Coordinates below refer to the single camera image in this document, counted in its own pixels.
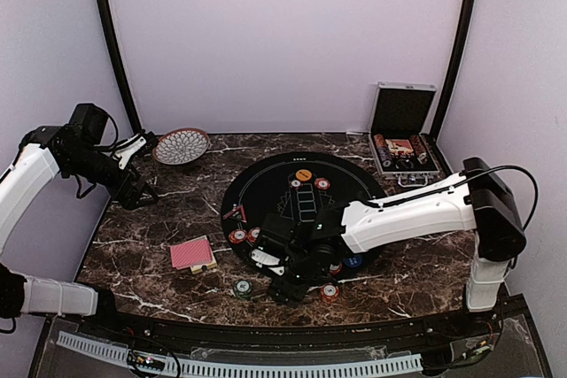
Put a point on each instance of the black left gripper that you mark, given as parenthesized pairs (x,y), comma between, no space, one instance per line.
(128,189)

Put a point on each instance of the black front table rail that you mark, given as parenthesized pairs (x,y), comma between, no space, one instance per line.
(427,332)

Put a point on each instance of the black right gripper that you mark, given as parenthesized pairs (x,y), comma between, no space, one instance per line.
(288,286)

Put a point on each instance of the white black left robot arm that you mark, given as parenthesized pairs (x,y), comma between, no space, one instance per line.
(44,154)

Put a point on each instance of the left black frame post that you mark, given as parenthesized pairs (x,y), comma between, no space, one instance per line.
(120,75)

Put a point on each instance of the orange dealer button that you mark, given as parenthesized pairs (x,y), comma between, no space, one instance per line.
(303,175)

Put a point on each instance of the red playing card deck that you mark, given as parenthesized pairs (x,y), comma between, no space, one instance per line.
(181,254)

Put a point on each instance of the red poker chip stack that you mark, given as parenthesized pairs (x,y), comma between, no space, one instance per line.
(329,292)

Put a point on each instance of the right black frame post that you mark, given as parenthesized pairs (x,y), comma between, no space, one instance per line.
(453,68)

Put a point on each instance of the green poker chip stack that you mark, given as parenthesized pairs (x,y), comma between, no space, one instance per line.
(243,289)

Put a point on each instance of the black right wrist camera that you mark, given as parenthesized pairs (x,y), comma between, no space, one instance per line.
(278,235)

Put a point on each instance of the aluminium poker chip case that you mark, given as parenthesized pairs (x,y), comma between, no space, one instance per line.
(396,135)

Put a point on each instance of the round black poker mat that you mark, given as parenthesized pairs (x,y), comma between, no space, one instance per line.
(264,188)

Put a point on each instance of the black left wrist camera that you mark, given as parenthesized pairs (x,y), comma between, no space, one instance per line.
(89,121)

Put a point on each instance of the black frame post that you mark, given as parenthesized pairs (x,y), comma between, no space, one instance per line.
(453,68)
(120,75)

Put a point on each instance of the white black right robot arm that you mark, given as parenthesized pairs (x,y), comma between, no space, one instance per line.
(474,199)

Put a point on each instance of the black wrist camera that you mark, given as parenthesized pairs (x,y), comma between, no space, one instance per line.
(89,121)
(278,235)

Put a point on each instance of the blue small blind button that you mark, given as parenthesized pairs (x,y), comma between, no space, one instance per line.
(353,262)

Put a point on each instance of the floral patterned ceramic bowl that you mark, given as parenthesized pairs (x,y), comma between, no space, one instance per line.
(181,146)

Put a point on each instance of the white slotted cable duct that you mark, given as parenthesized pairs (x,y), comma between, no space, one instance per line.
(164,365)

